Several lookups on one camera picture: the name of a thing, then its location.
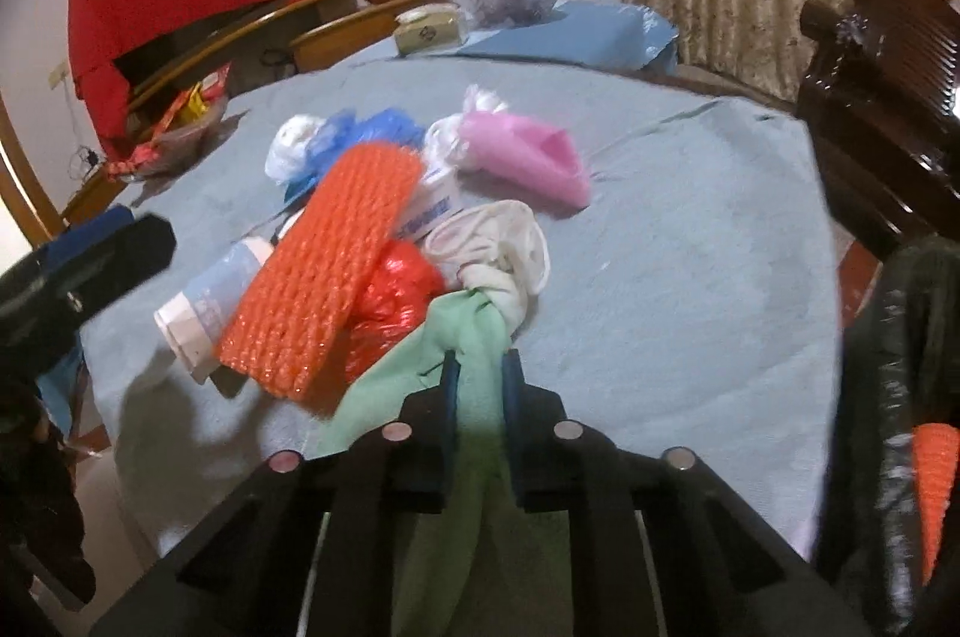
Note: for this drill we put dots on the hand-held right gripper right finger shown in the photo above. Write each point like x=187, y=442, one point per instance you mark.
x=514, y=401

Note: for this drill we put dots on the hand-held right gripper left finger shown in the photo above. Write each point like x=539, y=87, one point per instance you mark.
x=450, y=401

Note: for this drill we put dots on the tissue box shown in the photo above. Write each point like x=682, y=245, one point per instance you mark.
x=431, y=31

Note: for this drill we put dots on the white crumpled plastic wrap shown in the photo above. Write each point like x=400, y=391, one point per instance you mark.
x=446, y=142

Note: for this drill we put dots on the wooden chair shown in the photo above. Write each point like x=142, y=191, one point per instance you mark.
x=352, y=26
x=225, y=33

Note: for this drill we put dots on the dark wooden armchair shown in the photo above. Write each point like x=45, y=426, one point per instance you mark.
x=877, y=105

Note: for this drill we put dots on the black trash bag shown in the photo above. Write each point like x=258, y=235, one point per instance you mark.
x=874, y=382

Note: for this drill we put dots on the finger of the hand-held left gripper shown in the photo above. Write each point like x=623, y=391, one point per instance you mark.
x=127, y=254
x=75, y=243

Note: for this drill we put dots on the red plastic bag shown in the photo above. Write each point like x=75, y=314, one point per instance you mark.
x=397, y=299

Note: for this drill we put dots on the white plastic bag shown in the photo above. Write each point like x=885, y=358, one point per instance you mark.
x=296, y=142

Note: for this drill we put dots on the blue plastic bag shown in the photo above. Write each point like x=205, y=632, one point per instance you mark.
x=382, y=127

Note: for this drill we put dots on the white cloth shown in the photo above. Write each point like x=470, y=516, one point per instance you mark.
x=514, y=243

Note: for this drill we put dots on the blue plastic table cover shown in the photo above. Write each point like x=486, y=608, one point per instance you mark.
x=585, y=37

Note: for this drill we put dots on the orange foam net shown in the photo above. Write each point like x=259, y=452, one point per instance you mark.
x=937, y=487
x=322, y=277

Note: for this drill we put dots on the grey-blue tablecloth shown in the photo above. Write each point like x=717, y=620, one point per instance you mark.
x=675, y=269

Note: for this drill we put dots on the white carton box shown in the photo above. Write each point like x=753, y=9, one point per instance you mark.
x=429, y=206

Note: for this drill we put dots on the glass fruit bowl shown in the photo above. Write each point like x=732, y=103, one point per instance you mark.
x=517, y=0

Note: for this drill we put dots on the snack basket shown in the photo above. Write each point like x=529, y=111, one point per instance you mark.
x=172, y=146

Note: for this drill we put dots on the green cloth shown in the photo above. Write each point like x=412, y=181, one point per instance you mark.
x=465, y=337

